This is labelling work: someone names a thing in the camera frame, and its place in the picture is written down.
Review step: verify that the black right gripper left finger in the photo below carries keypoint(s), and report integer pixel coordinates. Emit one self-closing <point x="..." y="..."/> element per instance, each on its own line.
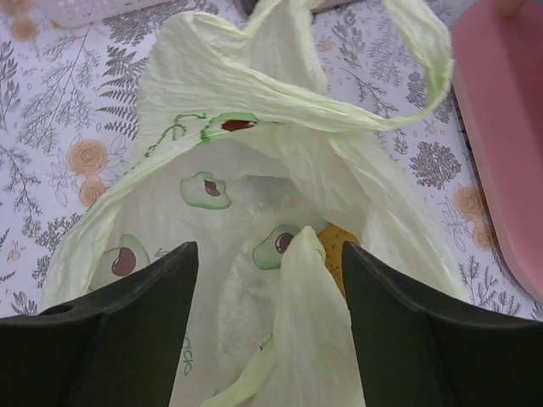
<point x="117" y="346"/>

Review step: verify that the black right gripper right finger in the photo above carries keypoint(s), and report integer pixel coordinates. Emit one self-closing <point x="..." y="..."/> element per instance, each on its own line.
<point x="416" y="346"/>

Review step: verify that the yellow toy madeleine cake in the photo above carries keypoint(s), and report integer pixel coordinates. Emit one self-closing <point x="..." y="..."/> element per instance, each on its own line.
<point x="332" y="239"/>

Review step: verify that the green plastic grocery bag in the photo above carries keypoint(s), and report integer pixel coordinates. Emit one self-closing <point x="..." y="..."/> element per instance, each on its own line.
<point x="241" y="151"/>

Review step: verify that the pink three-tier shelf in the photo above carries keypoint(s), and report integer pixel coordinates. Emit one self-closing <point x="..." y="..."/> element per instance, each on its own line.
<point x="498" y="85"/>

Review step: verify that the white plastic basket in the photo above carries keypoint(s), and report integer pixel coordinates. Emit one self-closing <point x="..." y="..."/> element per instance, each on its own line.
<point x="74" y="13"/>

